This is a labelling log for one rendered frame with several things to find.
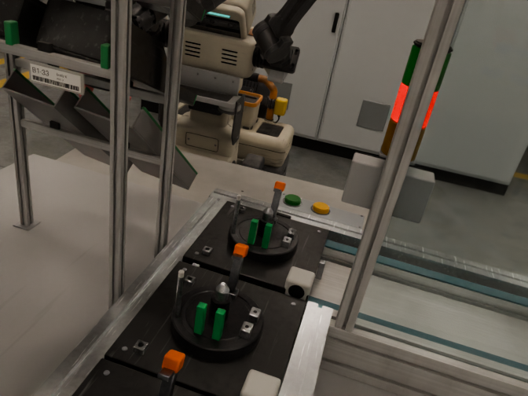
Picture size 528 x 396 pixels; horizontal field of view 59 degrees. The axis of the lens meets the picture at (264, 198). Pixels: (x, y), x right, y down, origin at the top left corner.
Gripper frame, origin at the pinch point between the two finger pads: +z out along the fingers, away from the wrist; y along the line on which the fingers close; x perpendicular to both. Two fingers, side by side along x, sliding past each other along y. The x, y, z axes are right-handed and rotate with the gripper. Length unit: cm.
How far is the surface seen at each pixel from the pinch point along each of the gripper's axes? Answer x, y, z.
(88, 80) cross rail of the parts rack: -1.2, 8.3, 9.7
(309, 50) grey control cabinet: 156, -87, -233
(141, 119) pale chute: 1.8, 21.7, 11.6
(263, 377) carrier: 16, 59, 35
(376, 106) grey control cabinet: 195, -31, -237
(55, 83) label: -11.3, 19.7, 21.3
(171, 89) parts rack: -0.8, 24.3, 5.3
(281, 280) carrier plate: 27, 49, 16
